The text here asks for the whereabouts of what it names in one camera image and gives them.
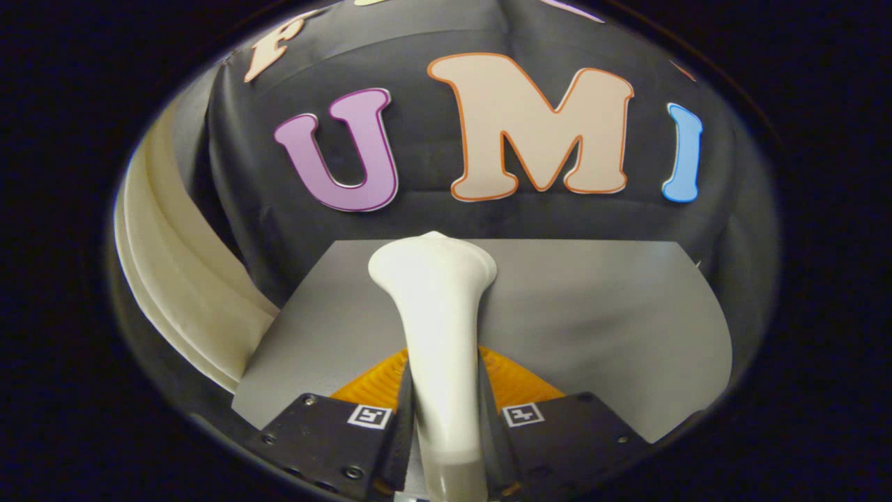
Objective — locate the white cabinet with grey top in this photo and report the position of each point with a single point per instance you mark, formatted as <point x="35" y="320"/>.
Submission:
<point x="592" y="314"/>

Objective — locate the cream button shirt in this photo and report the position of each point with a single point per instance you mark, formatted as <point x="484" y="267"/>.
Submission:
<point x="174" y="279"/>

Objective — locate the white garment steamer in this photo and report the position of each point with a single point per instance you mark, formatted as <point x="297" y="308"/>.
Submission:
<point x="435" y="314"/>

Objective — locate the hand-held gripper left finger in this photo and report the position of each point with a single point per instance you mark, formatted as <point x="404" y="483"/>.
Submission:
<point x="403" y="446"/>

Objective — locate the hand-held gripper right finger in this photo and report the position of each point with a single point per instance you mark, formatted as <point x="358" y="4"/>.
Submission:
<point x="491" y="446"/>

